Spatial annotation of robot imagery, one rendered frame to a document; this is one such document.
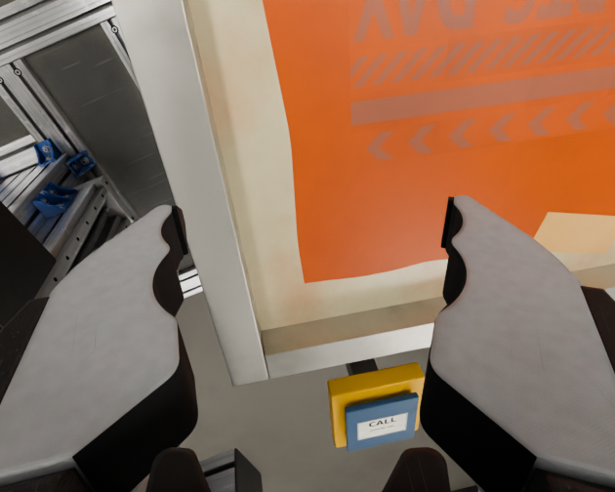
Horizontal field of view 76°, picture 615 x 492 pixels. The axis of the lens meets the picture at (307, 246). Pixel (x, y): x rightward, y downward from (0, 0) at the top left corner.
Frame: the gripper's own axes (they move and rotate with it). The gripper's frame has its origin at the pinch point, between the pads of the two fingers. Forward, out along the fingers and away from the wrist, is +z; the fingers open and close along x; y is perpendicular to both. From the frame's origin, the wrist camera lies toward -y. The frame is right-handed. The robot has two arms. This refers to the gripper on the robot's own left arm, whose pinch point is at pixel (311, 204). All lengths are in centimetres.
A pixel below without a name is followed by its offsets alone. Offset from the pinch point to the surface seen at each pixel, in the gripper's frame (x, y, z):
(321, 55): 0.4, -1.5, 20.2
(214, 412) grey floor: -60, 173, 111
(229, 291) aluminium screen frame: -8.1, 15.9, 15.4
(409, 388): 11.0, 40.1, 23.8
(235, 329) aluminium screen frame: -8.3, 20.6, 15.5
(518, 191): 18.9, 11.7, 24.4
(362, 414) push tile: 4.5, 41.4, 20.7
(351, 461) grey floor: 12, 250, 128
